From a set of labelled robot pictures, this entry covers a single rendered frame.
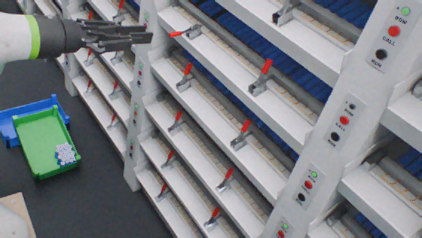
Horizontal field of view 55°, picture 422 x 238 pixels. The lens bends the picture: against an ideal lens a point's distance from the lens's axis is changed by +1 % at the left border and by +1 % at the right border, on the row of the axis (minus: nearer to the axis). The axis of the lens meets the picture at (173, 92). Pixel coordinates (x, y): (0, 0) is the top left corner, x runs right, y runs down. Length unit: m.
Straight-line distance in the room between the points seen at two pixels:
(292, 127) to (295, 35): 0.20
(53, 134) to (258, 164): 1.14
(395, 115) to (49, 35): 0.66
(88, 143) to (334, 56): 1.41
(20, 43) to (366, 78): 0.64
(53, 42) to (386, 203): 0.71
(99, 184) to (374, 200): 1.24
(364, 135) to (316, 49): 0.18
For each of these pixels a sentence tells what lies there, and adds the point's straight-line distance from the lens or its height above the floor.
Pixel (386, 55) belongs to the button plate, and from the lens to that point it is 0.73.
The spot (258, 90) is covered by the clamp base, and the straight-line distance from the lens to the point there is 0.96.
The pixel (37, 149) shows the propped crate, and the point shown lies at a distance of 1.92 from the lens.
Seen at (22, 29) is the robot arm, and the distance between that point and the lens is 0.86.
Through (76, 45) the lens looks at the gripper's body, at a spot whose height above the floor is 0.95.
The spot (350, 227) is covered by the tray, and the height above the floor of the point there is 0.73.
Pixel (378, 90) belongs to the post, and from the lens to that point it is 0.76.
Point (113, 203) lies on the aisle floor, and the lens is 1.77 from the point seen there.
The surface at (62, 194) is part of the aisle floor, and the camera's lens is 1.81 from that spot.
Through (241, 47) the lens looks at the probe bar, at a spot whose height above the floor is 0.92.
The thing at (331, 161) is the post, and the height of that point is 0.89.
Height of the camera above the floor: 1.45
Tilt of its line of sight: 38 degrees down
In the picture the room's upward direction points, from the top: 10 degrees clockwise
